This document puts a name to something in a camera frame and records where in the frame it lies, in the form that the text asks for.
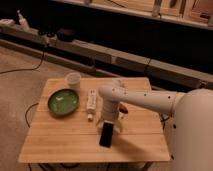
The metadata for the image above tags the wooden table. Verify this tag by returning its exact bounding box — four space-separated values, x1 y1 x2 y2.
18 78 170 163

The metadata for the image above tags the green round plate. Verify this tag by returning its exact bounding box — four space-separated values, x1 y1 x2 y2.
48 89 79 118

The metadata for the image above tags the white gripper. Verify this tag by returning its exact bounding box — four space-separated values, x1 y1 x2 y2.
96 107 123 132

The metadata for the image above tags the black rectangular eraser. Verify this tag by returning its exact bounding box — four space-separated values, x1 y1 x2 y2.
99 122 114 148

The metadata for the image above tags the white spray bottle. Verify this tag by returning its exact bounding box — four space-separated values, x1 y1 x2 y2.
17 11 30 31

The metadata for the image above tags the black device on ledge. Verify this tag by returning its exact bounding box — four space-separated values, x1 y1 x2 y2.
56 28 75 42

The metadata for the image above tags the black floor cable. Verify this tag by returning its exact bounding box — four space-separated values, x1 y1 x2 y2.
0 43 48 75

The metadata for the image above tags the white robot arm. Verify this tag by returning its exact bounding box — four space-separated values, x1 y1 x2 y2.
98 82 213 171

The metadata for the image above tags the white remote controller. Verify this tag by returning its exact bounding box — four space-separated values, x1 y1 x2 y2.
86 89 97 114

